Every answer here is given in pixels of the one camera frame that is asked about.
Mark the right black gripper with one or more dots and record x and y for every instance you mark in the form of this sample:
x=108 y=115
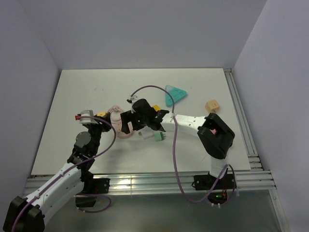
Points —
x=127 y=116

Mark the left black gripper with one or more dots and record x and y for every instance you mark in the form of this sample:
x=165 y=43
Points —
x=104 y=125

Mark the pink round power strip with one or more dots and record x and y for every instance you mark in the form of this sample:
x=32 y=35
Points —
x=117 y=124

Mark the green plug adapter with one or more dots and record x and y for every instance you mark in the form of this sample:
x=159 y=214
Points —
x=159 y=136

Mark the light yellow plug adapter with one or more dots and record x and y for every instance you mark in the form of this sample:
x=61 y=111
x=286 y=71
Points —
x=101 y=114

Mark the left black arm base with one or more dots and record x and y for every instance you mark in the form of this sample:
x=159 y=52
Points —
x=94 y=190

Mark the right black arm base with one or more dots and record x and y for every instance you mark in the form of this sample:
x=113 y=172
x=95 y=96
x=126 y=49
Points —
x=223 y=190

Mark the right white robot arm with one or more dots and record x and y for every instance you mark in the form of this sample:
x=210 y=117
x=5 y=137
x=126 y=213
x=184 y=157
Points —
x=216 y=145

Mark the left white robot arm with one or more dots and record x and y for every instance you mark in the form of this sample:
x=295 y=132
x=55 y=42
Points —
x=32 y=213

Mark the white charger adapter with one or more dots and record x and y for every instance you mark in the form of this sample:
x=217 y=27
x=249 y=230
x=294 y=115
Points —
x=146 y=133

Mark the yellow cube socket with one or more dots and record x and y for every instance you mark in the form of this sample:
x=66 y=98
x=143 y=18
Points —
x=156 y=107

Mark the teal triangular power strip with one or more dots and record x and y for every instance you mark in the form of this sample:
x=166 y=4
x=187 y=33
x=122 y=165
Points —
x=176 y=93

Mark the beige cube socket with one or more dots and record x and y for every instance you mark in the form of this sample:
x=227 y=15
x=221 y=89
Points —
x=212 y=106

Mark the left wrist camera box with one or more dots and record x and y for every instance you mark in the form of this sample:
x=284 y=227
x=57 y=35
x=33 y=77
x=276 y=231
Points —
x=85 y=117

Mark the aluminium rail frame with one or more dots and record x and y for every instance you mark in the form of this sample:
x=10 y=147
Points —
x=157 y=183

